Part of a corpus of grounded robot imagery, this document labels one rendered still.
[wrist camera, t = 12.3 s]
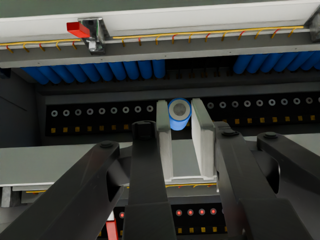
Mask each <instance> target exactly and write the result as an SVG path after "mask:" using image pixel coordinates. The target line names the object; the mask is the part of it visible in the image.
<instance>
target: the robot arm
mask: <svg viewBox="0 0 320 240"><path fill-rule="evenodd" d="M191 111H192V114H191V127H192V139H193V143H194V147H195V151H196V156H197V160H198V164H199V169H200V174H201V178H203V179H204V180H213V179H214V178H215V177H216V170H217V192H219V193H220V199H221V203H222V208H223V213H224V218H225V222H226V227H227V232H228V238H226V239H221V240H320V156H319V155H317V154H315V153H313V152H311V151H310V150H308V149H306V148H304V147H303V146H301V145H299V144H297V143H295V142H294V141H292V140H290V139H288V138H286V137H285V136H283V135H281V134H277V133H275V132H265V133H260V134H258V135H257V141H249V140H245V139H244V137H243V136H242V134H241V133H240V132H238V131H233V130H232V129H231V127H230V126H229V124H228V123H225V122H223V121H217V122H212V120H211V118H210V116H209V114H208V112H207V110H206V108H205V106H204V104H203V102H202V100H200V98H197V99H192V100H191ZM131 126H132V137H133V142H132V145H131V146H129V147H125V148H121V149H120V144H119V143H118V142H115V141H108V140H107V141H102V142H100V143H98V144H96V145H94V146H93V147H92V148H91V149H90V150H89V151H88V152H87V153H86V154H85V155H84V156H83V157H81V158H80V159H79V160H78V161H77V162H76V163H75V164H74V165H73V166H72V167H71V168H70V169H69V170H68V171H66V172H65V173H64V174H63V175H62V176H61V177H60V178H59V179H58V180H57V181H56V182H55V183H54V184H53V185H51V186H50V187H49V188H48V189H47V190H46V191H45V192H44V193H43V194H42V195H41V196H40V197H39V198H38V199H36V200H35V201H34V202H33V203H32V204H31V205H30V206H29V207H28V208H27V209H26V210H25V211H24V212H23V213H22V214H20V216H18V217H17V218H16V219H15V220H14V221H13V222H12V223H11V224H10V225H9V226H8V227H7V228H6V229H5V230H4V231H3V232H2V233H0V240H96V238H97V237H98V235H99V233H100V232H101V230H102V228H103V226H104V225H105V223H106V221H107V219H108V218H109V216H110V214H111V212H112V211H113V209H114V207H115V205H116V204H117V202H118V200H119V198H120V197H121V195H122V193H123V191H124V185H126V184H130V186H129V199H128V205H125V211H124V222H123V232H122V240H189V239H183V238H177V236H176V231H175V226H174V221H173V215H172V210H171V205H170V201H168V197H167V192H166V186H165V182H166V181H171V180H173V165H172V145H171V128H170V119H169V112H168V105H167V101H165V100H159V101H158V102H157V116H156V122H154V121H151V120H143V121H137V122H135V123H133V124H132V125H131Z"/></svg>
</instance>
